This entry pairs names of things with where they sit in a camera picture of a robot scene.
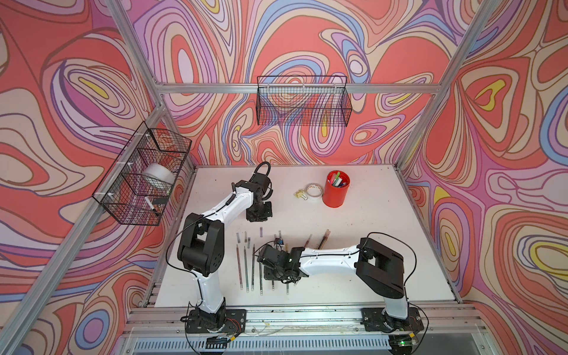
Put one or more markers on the black wire basket left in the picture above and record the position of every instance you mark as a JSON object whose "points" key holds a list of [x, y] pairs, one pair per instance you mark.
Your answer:
{"points": [[138, 188]]}

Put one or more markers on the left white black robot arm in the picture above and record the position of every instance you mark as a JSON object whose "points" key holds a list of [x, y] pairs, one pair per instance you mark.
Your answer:
{"points": [[201, 250]]}

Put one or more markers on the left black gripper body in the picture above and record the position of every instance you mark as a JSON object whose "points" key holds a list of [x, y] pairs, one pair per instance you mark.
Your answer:
{"points": [[262, 212]]}

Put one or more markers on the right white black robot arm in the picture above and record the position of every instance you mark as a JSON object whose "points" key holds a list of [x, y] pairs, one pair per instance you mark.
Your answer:
{"points": [[379, 267]]}

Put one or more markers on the white marker in basket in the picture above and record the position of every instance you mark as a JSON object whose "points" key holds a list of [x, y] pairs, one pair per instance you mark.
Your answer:
{"points": [[151, 205]]}

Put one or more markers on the red pen cup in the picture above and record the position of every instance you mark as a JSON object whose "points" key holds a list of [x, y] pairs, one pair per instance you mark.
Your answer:
{"points": [[333, 196]]}

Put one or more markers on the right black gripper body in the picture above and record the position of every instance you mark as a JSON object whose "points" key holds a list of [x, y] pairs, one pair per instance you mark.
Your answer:
{"points": [[275, 274]]}

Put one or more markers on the white tape roll in basket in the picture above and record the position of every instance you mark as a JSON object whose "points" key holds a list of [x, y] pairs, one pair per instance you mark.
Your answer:
{"points": [[158, 176]]}

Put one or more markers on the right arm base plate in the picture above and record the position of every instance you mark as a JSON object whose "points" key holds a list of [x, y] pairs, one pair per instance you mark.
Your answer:
{"points": [[377, 319]]}

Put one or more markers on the black wire basket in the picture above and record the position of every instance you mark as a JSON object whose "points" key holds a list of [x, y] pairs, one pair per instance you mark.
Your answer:
{"points": [[138, 188], [303, 101]]}

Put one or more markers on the yellow black capped pencil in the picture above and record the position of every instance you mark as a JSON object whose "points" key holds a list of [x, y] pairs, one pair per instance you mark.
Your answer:
{"points": [[324, 239]]}

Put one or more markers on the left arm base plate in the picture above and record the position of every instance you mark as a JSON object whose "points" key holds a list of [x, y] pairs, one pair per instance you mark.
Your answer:
{"points": [[231, 322]]}

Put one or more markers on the dark blue pencil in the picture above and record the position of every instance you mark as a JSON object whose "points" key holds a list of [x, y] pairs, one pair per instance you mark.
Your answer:
{"points": [[252, 267]]}

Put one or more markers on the yellow binder clip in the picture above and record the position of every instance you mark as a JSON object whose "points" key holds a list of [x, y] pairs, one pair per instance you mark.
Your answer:
{"points": [[301, 194]]}

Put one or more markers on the clear tape roll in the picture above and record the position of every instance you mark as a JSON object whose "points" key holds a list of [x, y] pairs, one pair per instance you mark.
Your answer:
{"points": [[314, 191]]}

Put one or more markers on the black wire basket rear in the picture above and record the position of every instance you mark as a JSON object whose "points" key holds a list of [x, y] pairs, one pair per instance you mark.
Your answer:
{"points": [[303, 101]]}

